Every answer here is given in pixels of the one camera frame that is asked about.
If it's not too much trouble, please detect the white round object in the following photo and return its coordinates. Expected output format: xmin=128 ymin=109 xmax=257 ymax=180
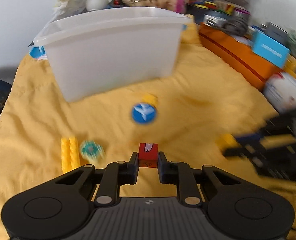
xmin=85 ymin=0 xmax=108 ymax=12

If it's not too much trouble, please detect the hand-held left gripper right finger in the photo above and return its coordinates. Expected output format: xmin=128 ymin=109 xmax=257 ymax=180
xmin=157 ymin=151 xmax=241 ymax=204

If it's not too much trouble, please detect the yellow long brick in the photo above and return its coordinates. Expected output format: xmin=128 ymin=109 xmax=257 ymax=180
xmin=61 ymin=137 xmax=79 ymax=173

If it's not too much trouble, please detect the white tissue pack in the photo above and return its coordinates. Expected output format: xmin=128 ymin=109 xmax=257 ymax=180
xmin=263 ymin=72 xmax=296 ymax=113

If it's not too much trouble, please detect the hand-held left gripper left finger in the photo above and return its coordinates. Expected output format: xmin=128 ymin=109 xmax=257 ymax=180
xmin=54 ymin=152 xmax=140 ymax=204

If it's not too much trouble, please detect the dark round toy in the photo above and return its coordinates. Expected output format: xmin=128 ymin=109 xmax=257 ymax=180
xmin=107 ymin=0 xmax=127 ymax=9

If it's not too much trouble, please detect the orange box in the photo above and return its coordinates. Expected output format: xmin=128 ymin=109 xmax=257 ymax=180
xmin=198 ymin=22 xmax=284 ymax=92

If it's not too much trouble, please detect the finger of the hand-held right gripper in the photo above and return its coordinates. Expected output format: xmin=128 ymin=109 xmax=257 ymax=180
xmin=234 ymin=122 xmax=296 ymax=145
xmin=223 ymin=140 xmax=296 ymax=165

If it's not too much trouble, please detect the small yellow brick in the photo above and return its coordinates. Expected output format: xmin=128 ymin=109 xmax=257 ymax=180
xmin=217 ymin=134 xmax=237 ymax=150

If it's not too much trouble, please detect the blue card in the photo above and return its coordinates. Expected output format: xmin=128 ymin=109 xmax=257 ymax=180
xmin=252 ymin=30 xmax=291 ymax=68

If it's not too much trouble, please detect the blue white packet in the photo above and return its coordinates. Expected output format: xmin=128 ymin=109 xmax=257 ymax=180
xmin=28 ymin=45 xmax=48 ymax=61

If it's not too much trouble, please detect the grey flat device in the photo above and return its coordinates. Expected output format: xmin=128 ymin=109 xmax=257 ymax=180
xmin=266 ymin=22 xmax=289 ymax=43

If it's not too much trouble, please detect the grey tray with cables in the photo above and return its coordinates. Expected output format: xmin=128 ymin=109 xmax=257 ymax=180
xmin=200 ymin=7 xmax=251 ymax=35

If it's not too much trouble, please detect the red printed cube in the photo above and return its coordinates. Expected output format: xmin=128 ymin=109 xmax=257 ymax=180
xmin=139 ymin=143 xmax=159 ymax=167

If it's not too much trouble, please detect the teal white round toy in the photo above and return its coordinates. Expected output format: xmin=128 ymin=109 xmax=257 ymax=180
xmin=79 ymin=140 xmax=106 ymax=162

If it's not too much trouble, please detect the yellow cloth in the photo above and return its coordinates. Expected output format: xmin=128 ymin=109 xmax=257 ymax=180
xmin=0 ymin=17 xmax=296 ymax=233

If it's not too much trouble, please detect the translucent plastic storage bin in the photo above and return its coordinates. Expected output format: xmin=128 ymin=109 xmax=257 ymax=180
xmin=34 ymin=6 xmax=193 ymax=103

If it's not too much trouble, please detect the blue disc white print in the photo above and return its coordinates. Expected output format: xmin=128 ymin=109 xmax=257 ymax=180
xmin=131 ymin=102 xmax=157 ymax=125

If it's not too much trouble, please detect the small white box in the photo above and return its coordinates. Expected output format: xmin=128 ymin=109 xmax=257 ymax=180
xmin=203 ymin=14 xmax=221 ymax=27

